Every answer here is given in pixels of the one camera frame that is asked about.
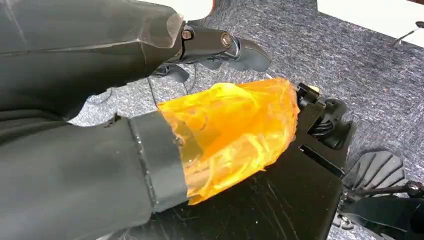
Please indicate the black ribbed robot foot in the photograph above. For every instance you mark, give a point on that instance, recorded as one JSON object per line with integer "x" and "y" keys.
{"x": 376, "y": 172}

